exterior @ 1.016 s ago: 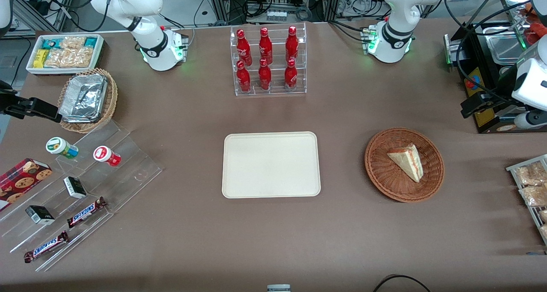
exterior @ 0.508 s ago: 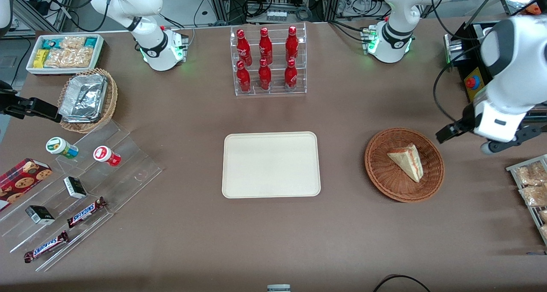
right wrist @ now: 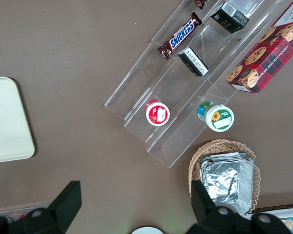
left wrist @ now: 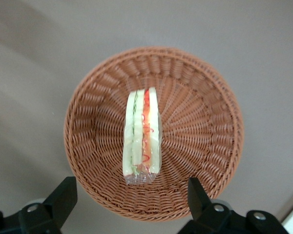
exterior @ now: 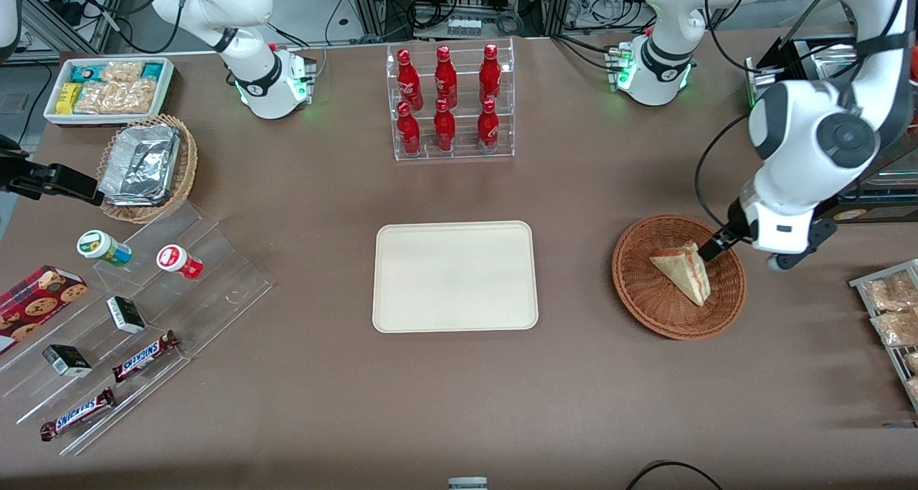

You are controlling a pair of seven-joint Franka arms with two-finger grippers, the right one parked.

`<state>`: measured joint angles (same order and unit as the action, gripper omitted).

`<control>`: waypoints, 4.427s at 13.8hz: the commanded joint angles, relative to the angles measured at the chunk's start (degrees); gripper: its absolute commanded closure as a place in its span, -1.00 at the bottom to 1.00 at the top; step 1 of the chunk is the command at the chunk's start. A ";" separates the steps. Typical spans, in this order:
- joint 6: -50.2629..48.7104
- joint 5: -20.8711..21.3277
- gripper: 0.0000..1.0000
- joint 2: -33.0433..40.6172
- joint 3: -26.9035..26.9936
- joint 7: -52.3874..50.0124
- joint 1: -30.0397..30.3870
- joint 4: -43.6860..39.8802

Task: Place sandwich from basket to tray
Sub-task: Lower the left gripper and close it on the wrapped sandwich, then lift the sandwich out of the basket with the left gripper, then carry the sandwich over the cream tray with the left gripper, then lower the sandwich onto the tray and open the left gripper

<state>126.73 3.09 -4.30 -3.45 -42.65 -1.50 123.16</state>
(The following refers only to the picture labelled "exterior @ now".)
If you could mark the white power strip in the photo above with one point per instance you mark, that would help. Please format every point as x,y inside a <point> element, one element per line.
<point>464,26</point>

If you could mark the clear acrylic stepped display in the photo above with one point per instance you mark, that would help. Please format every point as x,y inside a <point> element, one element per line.
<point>215,275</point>

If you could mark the small grey white device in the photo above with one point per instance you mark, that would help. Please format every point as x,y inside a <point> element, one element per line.
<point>467,483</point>

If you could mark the teal snack packet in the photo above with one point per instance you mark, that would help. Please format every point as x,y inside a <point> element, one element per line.
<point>152,70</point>
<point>84,73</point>

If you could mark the brown wicker basket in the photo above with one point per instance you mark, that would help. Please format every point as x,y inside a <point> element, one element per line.
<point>656,296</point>

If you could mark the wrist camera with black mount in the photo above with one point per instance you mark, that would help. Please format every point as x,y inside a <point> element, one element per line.
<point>803,255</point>

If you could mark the clear acrylic bottle rack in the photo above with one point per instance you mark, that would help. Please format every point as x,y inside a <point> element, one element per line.
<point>462,153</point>

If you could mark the large clear cracker bag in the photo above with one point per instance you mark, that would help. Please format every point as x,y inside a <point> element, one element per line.
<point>115,97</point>

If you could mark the green lid snack cup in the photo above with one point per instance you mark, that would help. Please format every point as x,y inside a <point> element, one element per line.
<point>100,246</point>

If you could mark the yellow snack packet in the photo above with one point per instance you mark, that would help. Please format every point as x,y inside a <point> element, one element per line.
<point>68,98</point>

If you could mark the light wicker basket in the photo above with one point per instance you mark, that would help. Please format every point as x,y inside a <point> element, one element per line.
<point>188,167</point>

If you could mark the red cola bottle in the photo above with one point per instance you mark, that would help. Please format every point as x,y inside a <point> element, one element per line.
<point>409,81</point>
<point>409,133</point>
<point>445,79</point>
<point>490,74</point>
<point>445,130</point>
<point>488,128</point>

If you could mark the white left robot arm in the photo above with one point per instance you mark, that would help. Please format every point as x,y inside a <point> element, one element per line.
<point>796,128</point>

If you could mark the red cookie box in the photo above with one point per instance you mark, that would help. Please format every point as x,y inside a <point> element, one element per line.
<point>36,303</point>

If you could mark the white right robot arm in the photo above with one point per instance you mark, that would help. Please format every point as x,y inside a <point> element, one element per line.
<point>262,81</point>

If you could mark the small clear cracker bag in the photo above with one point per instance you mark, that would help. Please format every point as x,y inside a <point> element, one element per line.
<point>122,71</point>

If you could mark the stack of foil trays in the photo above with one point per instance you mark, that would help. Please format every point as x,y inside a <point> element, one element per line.
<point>140,163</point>

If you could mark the black food warmer cabinet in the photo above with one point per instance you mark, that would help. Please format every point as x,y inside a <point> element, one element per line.
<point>882,203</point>

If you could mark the clear bag of crackers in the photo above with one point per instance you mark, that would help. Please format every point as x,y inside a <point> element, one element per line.
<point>914,389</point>
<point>889,291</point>
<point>896,328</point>
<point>912,362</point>

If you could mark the triangular sandwich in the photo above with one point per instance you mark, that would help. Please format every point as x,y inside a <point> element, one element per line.
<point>685,271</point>

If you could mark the white plastic snack bin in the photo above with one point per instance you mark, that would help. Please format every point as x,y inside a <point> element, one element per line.
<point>166,88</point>

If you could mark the red lid snack cup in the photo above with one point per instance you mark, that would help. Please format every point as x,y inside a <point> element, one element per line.
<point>176,260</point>

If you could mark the Snickers bar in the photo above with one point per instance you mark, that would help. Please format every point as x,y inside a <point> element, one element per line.
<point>77,415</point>
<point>143,356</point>

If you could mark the small black box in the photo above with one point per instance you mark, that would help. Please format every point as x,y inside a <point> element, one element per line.
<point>68,361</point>
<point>126,315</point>

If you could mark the cream plastic tray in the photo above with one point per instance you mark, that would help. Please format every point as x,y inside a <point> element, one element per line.
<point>455,276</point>

